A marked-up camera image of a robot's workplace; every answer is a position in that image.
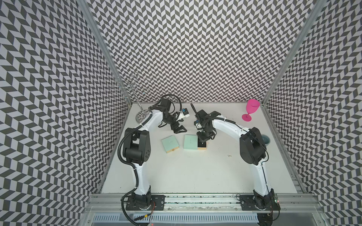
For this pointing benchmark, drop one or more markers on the pink plastic goblet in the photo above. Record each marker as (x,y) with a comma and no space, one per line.
(252,107)

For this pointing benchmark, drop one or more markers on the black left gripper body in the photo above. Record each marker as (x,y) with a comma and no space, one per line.
(170,119)

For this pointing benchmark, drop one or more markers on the silver metal jewelry stand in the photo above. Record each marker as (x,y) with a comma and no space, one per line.
(131,89)

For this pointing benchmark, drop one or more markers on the teal round dish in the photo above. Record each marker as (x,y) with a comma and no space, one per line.
(266,139)

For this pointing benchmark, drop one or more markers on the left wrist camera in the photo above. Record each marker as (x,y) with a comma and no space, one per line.
(183,114)

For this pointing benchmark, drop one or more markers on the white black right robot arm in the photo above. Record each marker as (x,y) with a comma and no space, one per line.
(252,150)

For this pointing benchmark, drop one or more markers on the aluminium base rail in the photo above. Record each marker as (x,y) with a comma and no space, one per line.
(289,203)

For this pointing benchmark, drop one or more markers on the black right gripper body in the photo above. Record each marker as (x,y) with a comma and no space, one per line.
(205,133)

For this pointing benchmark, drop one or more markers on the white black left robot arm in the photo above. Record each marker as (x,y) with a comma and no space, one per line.
(135,147)

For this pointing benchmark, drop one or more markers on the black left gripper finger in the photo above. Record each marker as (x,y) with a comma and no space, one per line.
(177,129)
(182,129)

